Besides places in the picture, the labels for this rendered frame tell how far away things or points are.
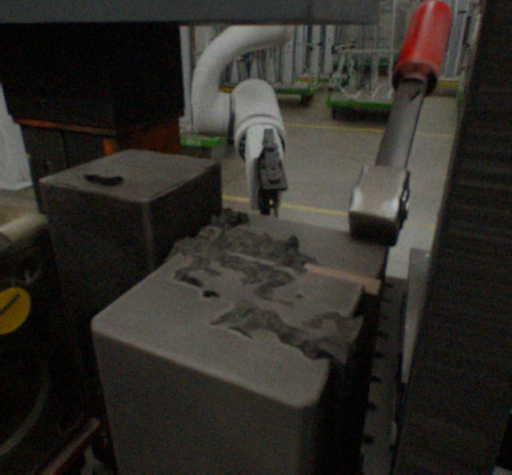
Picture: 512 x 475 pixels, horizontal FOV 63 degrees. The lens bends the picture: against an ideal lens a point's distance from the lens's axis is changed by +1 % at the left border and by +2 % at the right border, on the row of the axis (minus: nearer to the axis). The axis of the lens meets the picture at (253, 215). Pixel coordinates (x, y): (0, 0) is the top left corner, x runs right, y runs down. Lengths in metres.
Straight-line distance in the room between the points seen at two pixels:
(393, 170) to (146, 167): 0.09
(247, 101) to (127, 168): 0.57
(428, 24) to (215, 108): 0.51
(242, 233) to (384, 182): 0.05
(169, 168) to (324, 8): 0.09
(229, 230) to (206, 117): 0.56
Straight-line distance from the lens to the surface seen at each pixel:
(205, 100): 0.70
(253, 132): 0.62
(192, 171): 0.16
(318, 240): 0.15
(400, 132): 0.19
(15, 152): 3.85
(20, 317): 0.19
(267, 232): 0.16
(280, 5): 0.18
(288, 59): 7.58
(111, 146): 0.29
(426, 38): 0.22
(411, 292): 0.64
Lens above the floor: 1.14
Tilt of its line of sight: 24 degrees down
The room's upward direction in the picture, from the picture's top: straight up
